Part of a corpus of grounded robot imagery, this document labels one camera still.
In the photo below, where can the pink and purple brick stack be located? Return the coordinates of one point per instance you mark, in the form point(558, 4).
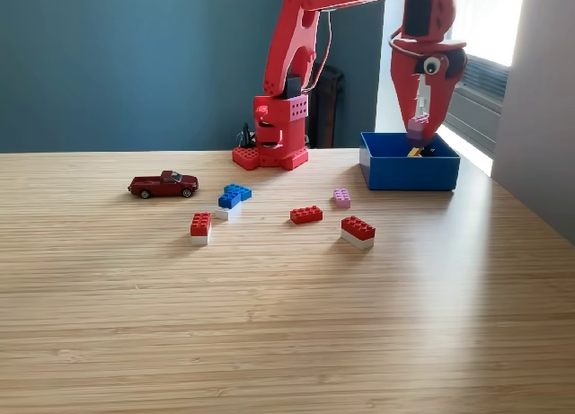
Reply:
point(417, 131)

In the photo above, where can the yellow toy digger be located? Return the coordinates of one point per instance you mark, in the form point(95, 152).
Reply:
point(414, 152)

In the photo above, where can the blue plastic bin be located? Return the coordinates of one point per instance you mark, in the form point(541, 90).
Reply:
point(413, 173)

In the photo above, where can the grey louvred window vent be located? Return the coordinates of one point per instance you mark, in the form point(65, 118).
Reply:
point(487, 81)

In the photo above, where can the white framed window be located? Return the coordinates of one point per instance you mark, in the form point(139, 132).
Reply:
point(489, 23)

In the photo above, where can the dark wooden chair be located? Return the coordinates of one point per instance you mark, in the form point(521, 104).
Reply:
point(332, 108)

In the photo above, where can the small pink brick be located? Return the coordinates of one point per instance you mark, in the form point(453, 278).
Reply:
point(342, 198)

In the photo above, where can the red and white brick stack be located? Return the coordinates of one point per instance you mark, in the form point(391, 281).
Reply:
point(200, 225)
point(358, 232)

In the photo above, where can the blue and white brick stack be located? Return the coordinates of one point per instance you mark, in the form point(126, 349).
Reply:
point(233, 196)

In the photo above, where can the dark red toy car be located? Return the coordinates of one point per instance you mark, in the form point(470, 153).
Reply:
point(161, 185)

